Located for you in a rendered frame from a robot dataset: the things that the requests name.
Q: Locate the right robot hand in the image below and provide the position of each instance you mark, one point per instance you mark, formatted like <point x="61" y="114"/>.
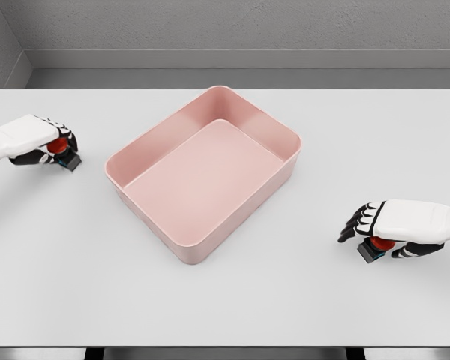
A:
<point x="408" y="221"/>

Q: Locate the red button industrial switch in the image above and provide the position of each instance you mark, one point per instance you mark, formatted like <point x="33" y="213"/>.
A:
<point x="375" y="249"/>
<point x="65" y="155"/>

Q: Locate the pink rectangular basket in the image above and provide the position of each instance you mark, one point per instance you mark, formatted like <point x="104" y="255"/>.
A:
<point x="202" y="176"/>

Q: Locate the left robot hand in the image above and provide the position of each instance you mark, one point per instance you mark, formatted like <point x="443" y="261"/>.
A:
<point x="26" y="133"/>

